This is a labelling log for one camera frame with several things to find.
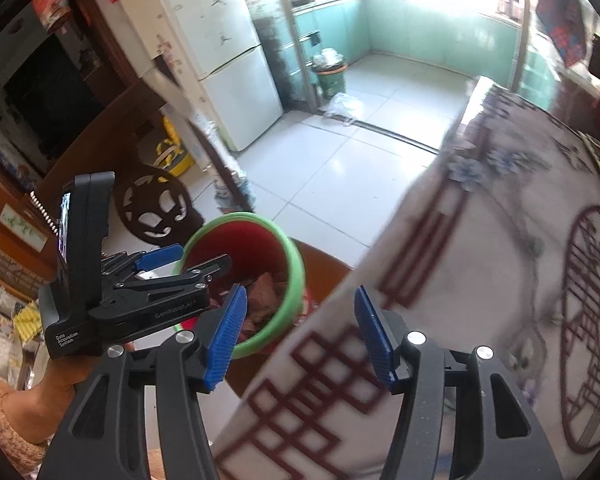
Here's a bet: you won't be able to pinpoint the red tin can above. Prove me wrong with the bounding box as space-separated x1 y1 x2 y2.
32 0 73 28

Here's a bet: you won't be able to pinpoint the brown crumpled wrapper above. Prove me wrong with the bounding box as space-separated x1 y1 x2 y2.
245 272 287 333

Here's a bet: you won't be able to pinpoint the black television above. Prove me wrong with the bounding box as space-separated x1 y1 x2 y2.
2 35 108 173

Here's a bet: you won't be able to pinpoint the plaid hanging cloth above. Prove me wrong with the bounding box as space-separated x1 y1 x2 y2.
536 0 588 68

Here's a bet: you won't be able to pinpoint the carved dark wooden panel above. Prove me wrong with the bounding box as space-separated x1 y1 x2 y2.
114 166 206 247

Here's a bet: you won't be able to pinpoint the white bead string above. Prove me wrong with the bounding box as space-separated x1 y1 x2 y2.
30 190 63 233

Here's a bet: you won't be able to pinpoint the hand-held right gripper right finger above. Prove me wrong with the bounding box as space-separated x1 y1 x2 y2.
354 285 563 480

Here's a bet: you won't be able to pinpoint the green kitchen waste bin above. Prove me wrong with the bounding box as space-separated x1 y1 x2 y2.
311 47 349 101

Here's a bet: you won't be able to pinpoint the blue printed box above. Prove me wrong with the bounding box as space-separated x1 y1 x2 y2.
0 100 46 186

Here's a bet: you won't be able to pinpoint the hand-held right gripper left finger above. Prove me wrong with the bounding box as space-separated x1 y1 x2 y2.
37 283 248 480

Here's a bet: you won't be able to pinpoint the yellow striped packet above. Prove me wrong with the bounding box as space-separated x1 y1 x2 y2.
12 302 43 343

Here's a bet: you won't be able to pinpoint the teal kitchen cabinets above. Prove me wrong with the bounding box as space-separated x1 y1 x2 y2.
292 0 523 73

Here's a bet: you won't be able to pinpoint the white printed strip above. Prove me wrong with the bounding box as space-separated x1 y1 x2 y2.
145 67 216 171

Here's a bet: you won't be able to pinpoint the clear plastic bag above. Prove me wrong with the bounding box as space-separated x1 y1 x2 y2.
325 92 365 126

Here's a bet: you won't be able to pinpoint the white paper label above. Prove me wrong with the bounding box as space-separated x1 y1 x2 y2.
0 204 48 251

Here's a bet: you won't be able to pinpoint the white refrigerator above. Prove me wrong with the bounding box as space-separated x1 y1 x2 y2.
120 0 285 152

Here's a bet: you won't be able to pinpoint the yellow bag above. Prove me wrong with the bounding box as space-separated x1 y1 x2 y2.
155 116 195 177

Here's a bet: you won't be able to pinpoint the white blue plastic bag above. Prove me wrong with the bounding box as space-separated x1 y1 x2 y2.
212 170 256 216

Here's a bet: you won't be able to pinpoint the brown wooden stool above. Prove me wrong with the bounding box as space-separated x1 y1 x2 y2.
230 240 353 396

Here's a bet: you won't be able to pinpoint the floral printed tablecloth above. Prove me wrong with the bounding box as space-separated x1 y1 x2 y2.
212 75 600 480

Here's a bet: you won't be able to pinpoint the red bin with green rim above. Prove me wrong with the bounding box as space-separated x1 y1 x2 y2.
180 211 307 359

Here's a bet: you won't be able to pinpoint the person's left forearm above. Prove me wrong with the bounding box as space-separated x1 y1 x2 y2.
0 342 133 471

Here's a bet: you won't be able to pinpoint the dark wooden wall cabinet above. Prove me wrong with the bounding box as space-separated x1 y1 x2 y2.
0 0 151 301

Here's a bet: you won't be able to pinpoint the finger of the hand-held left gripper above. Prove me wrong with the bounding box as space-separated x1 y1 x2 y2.
112 255 233 293
100 244 185 276

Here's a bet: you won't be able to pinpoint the glass sliding door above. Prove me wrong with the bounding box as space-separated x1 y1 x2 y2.
250 0 321 111

